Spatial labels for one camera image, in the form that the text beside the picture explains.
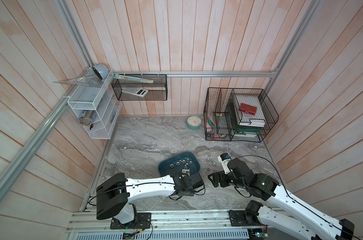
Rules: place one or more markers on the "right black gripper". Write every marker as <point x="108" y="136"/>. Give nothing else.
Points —
<point x="221" y="174"/>

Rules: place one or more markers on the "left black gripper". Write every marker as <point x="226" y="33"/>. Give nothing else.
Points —
<point x="190" y="193"/>

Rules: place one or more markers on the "teal plastic storage box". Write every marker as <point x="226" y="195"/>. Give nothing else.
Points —
<point x="164" y="169"/>

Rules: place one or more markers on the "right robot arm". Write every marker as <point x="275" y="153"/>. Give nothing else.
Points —
<point x="302" y="221"/>

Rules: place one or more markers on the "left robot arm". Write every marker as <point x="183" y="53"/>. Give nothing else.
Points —
<point x="115" y="197"/>

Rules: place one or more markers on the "green round clock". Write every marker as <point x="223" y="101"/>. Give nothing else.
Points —
<point x="194" y="122"/>

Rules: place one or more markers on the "stack of books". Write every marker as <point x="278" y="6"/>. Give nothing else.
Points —
<point x="245" y="125"/>

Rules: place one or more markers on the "red notebook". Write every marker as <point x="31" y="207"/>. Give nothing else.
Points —
<point x="248" y="109"/>

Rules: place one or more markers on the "white calculator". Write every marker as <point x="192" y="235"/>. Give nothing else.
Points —
<point x="138" y="92"/>

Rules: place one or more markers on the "clear triangle ruler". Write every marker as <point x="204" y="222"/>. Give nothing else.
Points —
<point x="87" y="81"/>

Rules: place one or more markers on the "blue round speaker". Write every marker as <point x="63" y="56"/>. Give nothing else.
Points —
<point x="100" y="71"/>

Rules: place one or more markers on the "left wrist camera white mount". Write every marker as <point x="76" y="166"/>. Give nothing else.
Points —
<point x="185" y="172"/>

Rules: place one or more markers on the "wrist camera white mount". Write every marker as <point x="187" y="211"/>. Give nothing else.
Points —
<point x="185" y="172"/>
<point x="224" y="159"/>

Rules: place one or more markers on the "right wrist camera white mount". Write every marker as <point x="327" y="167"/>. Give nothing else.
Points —
<point x="224" y="159"/>

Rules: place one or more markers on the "black wire desk organizer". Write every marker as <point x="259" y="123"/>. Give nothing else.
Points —
<point x="218" y="125"/>

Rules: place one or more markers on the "black wire wall basket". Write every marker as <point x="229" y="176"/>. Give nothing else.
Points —
<point x="155" y="84"/>

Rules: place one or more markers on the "white wire wall shelf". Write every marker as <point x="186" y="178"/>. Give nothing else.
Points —
<point x="96" y="109"/>

